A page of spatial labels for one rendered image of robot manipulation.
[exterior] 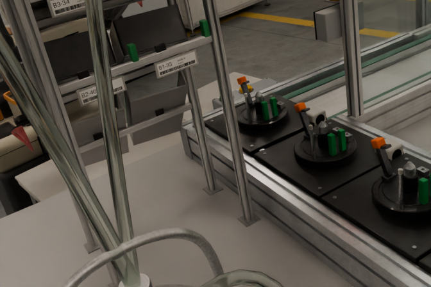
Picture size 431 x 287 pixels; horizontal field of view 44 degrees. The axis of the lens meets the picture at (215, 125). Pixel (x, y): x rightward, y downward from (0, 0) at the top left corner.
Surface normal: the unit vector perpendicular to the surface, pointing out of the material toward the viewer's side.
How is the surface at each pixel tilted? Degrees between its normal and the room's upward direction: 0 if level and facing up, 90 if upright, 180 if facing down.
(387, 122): 90
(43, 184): 0
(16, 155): 90
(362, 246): 0
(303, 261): 0
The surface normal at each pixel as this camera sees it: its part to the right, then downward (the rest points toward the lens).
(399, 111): 0.49, 0.31
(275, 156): -0.18, -0.88
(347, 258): -0.85, 0.36
